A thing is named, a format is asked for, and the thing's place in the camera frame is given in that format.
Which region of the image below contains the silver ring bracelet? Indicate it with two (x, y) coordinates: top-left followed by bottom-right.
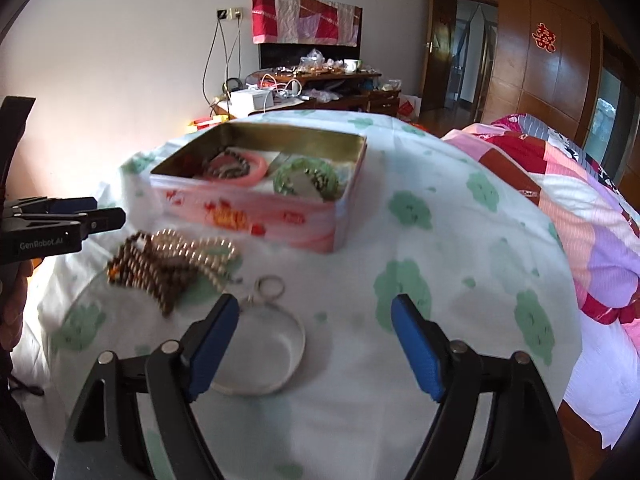
(209, 275), (307, 397)

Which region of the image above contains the brown wooden bead bracelet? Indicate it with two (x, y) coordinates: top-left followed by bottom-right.
(202, 146), (252, 180)

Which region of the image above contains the pink jade bangle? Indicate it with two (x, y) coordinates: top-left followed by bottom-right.
(201, 148), (268, 188)

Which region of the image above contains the green jade bangle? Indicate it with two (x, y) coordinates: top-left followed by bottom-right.
(272, 157), (341, 202)

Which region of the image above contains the silver bead chain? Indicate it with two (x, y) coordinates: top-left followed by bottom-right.
(305, 164), (338, 191)

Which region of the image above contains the person's left hand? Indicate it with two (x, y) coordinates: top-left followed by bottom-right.
(0, 260), (34, 352)

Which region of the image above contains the white cloud-print tablecloth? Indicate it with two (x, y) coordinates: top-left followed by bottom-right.
(14, 112), (582, 479)

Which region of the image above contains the red yellow paper bag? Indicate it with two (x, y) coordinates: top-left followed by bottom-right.
(188, 114), (232, 133)

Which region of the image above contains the white box on cabinet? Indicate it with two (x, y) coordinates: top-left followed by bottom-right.
(228, 88), (273, 118)

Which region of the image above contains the pink Genji tin box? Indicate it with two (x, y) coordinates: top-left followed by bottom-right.
(150, 122), (367, 254)

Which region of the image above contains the patchwork pink quilt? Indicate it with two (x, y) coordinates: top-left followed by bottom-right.
(444, 117), (639, 448)

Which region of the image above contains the television with patchwork cover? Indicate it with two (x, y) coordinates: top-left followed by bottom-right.
(250, 0), (362, 68)

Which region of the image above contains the wooden TV cabinet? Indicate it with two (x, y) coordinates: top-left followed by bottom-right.
(208, 70), (401, 118)

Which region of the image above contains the white mug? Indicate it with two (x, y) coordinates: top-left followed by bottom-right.
(344, 60), (360, 73)

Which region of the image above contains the wooden wardrobe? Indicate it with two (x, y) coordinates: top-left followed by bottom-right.
(424, 0), (640, 196)

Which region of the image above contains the red double happiness sticker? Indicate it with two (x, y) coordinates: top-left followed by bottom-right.
(532, 22), (556, 54)

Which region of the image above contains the wooden door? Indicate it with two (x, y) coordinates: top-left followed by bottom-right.
(421, 0), (458, 113)

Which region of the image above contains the pearl necklace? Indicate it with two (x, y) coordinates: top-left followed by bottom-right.
(105, 227), (241, 317)

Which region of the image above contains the wall power socket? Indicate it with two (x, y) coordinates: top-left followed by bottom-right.
(216, 8), (243, 21)

